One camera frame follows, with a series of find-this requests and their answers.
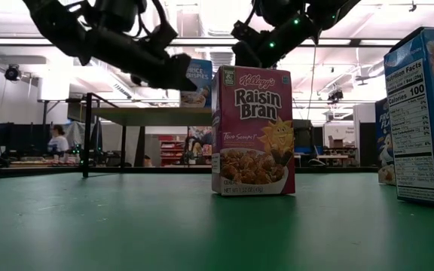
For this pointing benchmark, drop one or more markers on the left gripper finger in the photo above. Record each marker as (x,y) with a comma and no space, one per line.
(181,73)

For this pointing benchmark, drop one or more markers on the Rice Krispies cereal box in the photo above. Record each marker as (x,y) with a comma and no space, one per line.
(203,86)
(413,131)

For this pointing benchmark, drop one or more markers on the Raisin Bran cereal box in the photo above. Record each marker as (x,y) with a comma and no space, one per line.
(252,150)

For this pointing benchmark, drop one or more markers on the Frosted Flakes cereal box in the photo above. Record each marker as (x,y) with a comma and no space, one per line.
(382,143)

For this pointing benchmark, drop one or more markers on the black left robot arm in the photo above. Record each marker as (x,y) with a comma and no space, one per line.
(62,26)

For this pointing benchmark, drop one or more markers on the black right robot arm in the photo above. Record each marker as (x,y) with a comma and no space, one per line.
(288,37)

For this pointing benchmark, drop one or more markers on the floral patterned cloth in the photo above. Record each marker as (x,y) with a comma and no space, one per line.
(198,130)

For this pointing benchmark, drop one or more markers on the red storage rack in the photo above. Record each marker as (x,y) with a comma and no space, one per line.
(172,150)

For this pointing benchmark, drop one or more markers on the black tapered stand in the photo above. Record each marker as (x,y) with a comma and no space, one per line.
(139,150)

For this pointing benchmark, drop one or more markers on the black ceiling spotlight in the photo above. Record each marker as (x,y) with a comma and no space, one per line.
(335,96)

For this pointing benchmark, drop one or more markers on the black cabinet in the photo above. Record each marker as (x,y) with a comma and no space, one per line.
(303,135)

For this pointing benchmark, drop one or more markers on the person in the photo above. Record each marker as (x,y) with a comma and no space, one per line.
(58,145)

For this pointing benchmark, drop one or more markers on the white pillar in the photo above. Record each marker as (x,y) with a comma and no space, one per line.
(356,113)

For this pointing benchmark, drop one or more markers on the cardboard box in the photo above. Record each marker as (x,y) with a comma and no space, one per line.
(337,142)

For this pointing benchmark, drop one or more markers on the black round ceiling fixture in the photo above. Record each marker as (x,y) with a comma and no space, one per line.
(13,73)

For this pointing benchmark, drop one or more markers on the wooden work table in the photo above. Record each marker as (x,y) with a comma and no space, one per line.
(334,157)

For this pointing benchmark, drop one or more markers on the black monitor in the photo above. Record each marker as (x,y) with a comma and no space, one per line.
(17,139)

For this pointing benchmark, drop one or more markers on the silver ceiling duct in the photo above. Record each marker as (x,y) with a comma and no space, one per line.
(222,60)

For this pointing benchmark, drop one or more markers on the wooden shelf with black frame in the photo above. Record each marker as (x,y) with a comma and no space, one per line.
(153,116)

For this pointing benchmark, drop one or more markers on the black overhead frame bar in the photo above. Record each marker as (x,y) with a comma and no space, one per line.
(355,42)

